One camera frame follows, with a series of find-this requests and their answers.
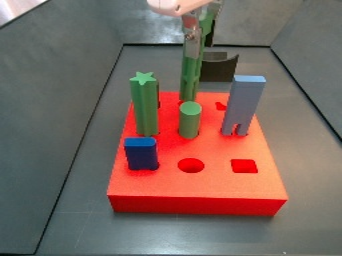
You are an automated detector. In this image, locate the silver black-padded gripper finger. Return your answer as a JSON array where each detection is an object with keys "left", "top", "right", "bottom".
[{"left": 204, "top": 20, "right": 215, "bottom": 47}]

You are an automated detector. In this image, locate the silver bolted gripper finger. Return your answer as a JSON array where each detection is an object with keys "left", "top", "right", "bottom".
[{"left": 181, "top": 11, "right": 201, "bottom": 59}]

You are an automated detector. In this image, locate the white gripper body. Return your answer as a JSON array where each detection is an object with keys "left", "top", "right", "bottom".
[{"left": 146, "top": 0, "right": 223, "bottom": 17}]

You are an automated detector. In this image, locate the green three prong object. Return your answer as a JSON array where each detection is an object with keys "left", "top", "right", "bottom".
[{"left": 178, "top": 8, "right": 213, "bottom": 101}]

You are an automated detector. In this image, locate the black curved fixture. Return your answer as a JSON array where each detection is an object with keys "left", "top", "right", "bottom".
[{"left": 200, "top": 52, "right": 239, "bottom": 82}]

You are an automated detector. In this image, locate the red peg board block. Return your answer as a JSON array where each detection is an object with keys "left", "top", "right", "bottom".
[{"left": 106, "top": 92, "right": 287, "bottom": 216}]

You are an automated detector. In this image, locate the light blue slotted block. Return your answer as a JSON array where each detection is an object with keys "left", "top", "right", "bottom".
[{"left": 221, "top": 75, "right": 265, "bottom": 136}]

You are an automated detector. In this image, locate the green star peg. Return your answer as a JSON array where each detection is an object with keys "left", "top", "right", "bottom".
[{"left": 129, "top": 72, "right": 158, "bottom": 136}]

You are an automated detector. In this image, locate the green round cylinder peg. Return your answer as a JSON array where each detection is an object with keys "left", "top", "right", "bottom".
[{"left": 178, "top": 101, "right": 201, "bottom": 139}]

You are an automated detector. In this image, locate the dark blue rounded peg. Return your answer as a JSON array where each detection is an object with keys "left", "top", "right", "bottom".
[{"left": 124, "top": 137, "right": 158, "bottom": 170}]

